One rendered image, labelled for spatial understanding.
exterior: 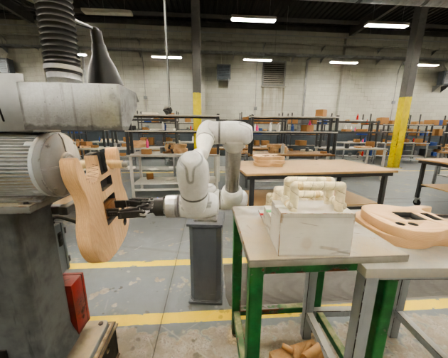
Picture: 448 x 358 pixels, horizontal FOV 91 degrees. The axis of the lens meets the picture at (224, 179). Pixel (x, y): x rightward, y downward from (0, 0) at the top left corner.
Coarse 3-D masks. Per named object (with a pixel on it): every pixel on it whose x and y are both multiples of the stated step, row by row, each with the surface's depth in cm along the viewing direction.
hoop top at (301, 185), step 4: (292, 184) 78; (296, 184) 77; (300, 184) 77; (304, 184) 77; (308, 184) 77; (312, 184) 77; (316, 184) 77; (320, 184) 77; (324, 184) 77; (328, 184) 77; (332, 184) 77; (336, 184) 77; (340, 184) 77; (344, 184) 77; (300, 188) 77; (304, 188) 77; (308, 188) 77; (312, 188) 77; (316, 188) 77; (320, 188) 77; (324, 188) 77; (328, 188) 77; (332, 188) 77; (336, 188) 77; (340, 188) 77
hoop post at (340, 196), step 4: (344, 188) 77; (336, 192) 79; (340, 192) 78; (344, 192) 78; (336, 196) 79; (340, 196) 78; (344, 196) 78; (336, 200) 79; (340, 200) 78; (344, 200) 79; (336, 204) 79; (340, 204) 79; (336, 208) 79; (340, 208) 79
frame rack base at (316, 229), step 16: (272, 208) 91; (304, 208) 83; (320, 208) 83; (272, 224) 90; (288, 224) 79; (304, 224) 79; (320, 224) 79; (336, 224) 79; (352, 224) 79; (272, 240) 90; (288, 240) 80; (304, 240) 80; (320, 240) 80; (336, 240) 80
